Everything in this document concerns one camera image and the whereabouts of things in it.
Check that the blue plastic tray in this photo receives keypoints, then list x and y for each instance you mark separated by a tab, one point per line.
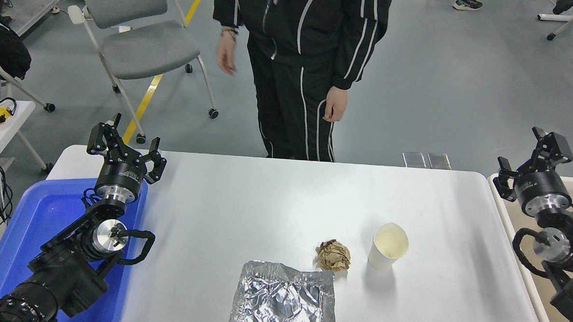
32	222

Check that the person's left hand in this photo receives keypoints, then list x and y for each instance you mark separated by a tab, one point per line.
336	105

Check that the large pale bin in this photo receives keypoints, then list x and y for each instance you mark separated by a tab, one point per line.
516	224

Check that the silver floor plate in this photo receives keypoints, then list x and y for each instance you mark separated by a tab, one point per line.
414	160
439	161

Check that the black bag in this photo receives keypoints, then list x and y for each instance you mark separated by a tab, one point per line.
8	52

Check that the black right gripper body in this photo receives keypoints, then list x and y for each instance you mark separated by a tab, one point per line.
544	184

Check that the grey padded chair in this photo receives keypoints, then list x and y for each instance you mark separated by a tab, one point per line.
146	48

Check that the silver foil tray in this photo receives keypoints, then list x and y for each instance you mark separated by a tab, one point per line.
283	301

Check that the small white side table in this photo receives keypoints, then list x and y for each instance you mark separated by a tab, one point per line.
4	136

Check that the crumpled tan paper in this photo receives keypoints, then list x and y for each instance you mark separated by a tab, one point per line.
333	256

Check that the white frame chair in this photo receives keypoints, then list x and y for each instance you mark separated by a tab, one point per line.
23	89

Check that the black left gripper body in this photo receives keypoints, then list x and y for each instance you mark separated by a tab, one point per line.
121	175

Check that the white paper cup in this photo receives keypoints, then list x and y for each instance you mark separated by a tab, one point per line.
381	257

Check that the white rolling chair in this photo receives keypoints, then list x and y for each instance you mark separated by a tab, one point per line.
556	18

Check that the person's right hand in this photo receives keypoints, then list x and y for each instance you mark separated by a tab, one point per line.
226	54

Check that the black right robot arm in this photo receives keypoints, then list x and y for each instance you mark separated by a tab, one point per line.
570	251

